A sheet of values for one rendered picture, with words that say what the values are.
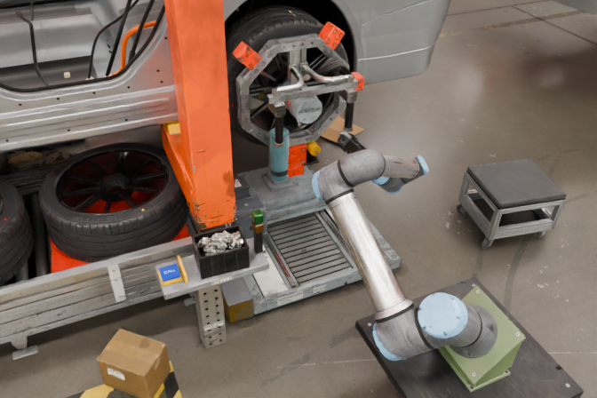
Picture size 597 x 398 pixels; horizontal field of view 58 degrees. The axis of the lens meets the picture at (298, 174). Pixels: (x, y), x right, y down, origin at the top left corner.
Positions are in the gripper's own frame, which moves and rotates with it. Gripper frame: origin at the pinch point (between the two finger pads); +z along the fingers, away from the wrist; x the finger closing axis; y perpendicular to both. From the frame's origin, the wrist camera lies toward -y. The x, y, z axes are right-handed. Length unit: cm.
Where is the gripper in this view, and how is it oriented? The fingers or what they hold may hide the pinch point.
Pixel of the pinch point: (340, 134)
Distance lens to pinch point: 266.3
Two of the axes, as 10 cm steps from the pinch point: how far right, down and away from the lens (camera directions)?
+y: 6.5, 4.0, 6.5
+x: 6.5, -7.4, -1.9
